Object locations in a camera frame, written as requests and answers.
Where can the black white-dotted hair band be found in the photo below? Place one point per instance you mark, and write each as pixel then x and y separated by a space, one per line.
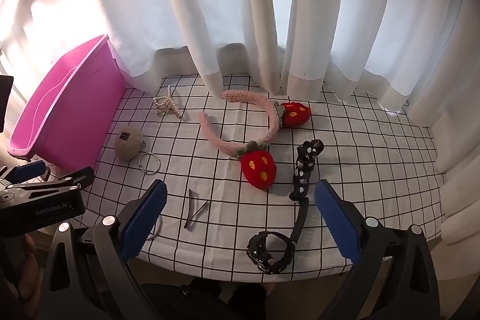
pixel 302 177

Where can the white curtain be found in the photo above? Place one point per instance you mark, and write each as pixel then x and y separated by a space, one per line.
pixel 232 5

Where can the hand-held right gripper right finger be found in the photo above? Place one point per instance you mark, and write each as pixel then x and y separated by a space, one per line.
pixel 337 218

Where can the dark metal hair clip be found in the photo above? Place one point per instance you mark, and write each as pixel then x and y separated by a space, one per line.
pixel 191 207
pixel 200 211

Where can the black wrist watch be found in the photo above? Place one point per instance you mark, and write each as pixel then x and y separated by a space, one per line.
pixel 300 218

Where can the pink plastic bin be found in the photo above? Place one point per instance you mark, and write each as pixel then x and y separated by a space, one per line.
pixel 75 110

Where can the person's left hand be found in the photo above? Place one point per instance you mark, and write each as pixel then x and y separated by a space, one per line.
pixel 26 260

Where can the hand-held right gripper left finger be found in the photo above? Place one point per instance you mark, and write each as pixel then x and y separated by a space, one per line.
pixel 144 218

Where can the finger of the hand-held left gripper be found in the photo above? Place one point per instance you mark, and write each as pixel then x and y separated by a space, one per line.
pixel 75 179
pixel 28 170

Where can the white black-checked tablecloth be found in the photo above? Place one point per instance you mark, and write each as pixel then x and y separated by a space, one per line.
pixel 356 140

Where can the pink strawberry plush headband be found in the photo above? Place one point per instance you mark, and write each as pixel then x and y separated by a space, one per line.
pixel 258 162

